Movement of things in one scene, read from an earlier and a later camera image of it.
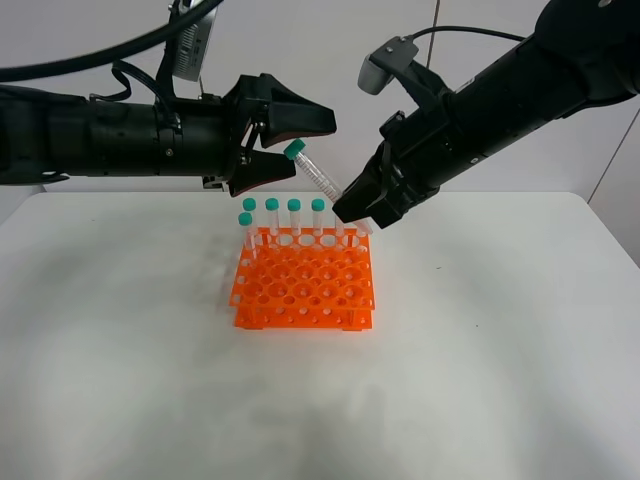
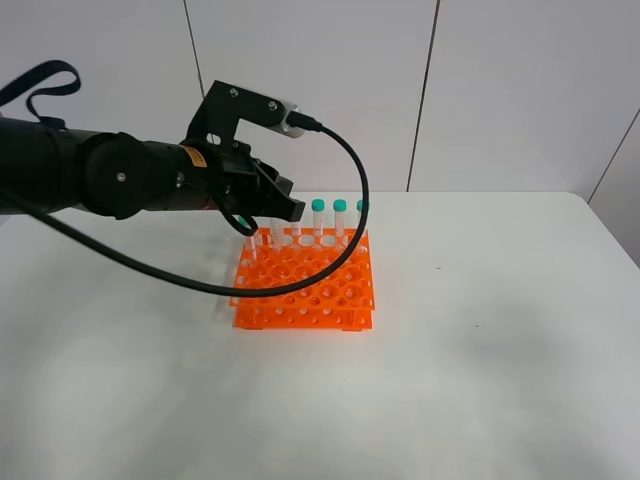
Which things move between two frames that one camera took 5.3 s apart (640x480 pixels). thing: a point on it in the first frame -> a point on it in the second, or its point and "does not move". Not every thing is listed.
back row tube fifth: [339, 227] does not move
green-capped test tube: [293, 152] -> [277, 230]
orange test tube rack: [304, 279] does not move
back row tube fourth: [318, 206] does not move
